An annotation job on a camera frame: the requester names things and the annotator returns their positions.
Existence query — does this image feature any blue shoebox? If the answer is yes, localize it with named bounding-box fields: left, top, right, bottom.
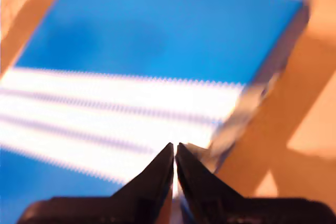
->
left=0, top=0, right=312, bottom=224

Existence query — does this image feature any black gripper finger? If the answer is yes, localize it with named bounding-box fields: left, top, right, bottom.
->
left=175, top=142, right=248, bottom=224
left=110, top=142, right=175, bottom=224

